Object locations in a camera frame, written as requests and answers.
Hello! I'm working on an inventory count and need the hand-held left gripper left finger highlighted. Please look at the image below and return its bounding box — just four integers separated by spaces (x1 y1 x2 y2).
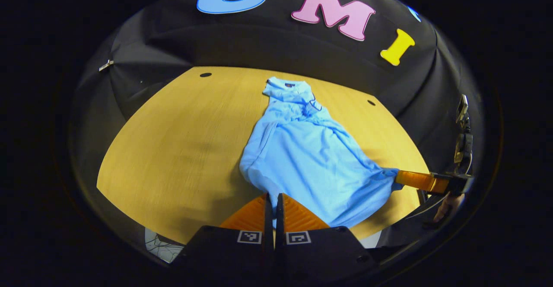
171 193 274 285

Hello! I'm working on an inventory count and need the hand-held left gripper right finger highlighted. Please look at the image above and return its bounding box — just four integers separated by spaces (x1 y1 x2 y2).
276 193 381 284

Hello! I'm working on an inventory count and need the light blue T-shirt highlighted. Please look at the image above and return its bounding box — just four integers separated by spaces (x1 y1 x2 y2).
239 77 404 228

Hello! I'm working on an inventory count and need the black backdrop cloth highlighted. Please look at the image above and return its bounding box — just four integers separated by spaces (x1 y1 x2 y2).
69 0 483 184

